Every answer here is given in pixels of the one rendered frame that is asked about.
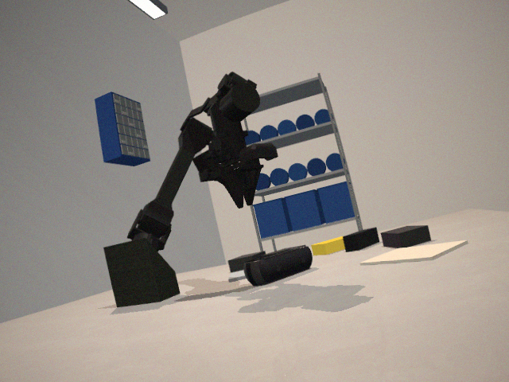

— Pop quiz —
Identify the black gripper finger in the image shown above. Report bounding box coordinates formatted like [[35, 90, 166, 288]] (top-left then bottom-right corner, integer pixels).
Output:
[[212, 174, 243, 209], [231, 165, 264, 206]]

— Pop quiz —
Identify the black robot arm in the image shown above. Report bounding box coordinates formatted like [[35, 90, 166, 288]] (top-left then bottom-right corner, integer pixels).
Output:
[[127, 72, 260, 251]]

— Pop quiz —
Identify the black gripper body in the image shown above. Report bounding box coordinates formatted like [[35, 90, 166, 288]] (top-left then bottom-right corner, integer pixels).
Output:
[[199, 125, 278, 182]]

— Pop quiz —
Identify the yellow rectangular block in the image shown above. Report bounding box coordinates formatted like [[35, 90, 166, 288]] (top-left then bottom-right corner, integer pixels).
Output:
[[311, 236, 345, 255]]

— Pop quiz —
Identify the cream flat board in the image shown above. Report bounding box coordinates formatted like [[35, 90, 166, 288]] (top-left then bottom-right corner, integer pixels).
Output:
[[359, 240, 468, 266]]

